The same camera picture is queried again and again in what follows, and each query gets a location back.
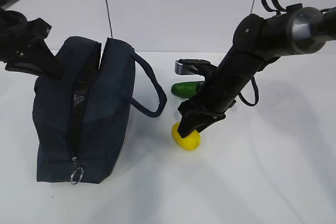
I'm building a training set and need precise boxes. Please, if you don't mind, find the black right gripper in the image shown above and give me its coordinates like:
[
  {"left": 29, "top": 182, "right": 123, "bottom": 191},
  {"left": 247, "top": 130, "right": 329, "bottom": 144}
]
[{"left": 177, "top": 87, "right": 236, "bottom": 138}]

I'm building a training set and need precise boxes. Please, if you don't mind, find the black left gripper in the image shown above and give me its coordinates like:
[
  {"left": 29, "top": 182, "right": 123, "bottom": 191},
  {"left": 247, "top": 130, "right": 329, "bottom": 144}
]
[{"left": 1, "top": 9, "right": 65, "bottom": 78}]

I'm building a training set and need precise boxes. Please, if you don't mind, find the yellow lemon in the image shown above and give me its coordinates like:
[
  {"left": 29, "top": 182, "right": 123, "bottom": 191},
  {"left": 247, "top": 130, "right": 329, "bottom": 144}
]
[{"left": 172, "top": 122, "right": 201, "bottom": 151}]

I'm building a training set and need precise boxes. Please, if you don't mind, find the green cucumber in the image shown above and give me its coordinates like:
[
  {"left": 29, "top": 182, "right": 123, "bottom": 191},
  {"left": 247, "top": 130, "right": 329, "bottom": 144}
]
[{"left": 171, "top": 81, "right": 204, "bottom": 99}]

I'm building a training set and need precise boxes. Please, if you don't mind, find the navy blue lunch bag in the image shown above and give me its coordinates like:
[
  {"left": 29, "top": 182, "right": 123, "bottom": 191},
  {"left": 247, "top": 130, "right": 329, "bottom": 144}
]
[{"left": 33, "top": 36, "right": 167, "bottom": 185}]

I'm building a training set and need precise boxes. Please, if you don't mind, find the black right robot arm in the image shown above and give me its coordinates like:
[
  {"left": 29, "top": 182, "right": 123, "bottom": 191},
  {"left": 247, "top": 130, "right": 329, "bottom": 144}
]
[{"left": 175, "top": 4, "right": 335, "bottom": 137}]

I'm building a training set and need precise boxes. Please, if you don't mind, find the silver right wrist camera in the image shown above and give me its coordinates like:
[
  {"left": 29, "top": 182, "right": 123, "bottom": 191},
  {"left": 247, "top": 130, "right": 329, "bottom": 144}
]
[{"left": 174, "top": 59, "right": 211, "bottom": 76}]

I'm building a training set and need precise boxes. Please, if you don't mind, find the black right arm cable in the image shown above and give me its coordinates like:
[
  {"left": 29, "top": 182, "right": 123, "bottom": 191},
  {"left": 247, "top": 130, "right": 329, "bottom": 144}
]
[{"left": 237, "top": 0, "right": 292, "bottom": 107}]

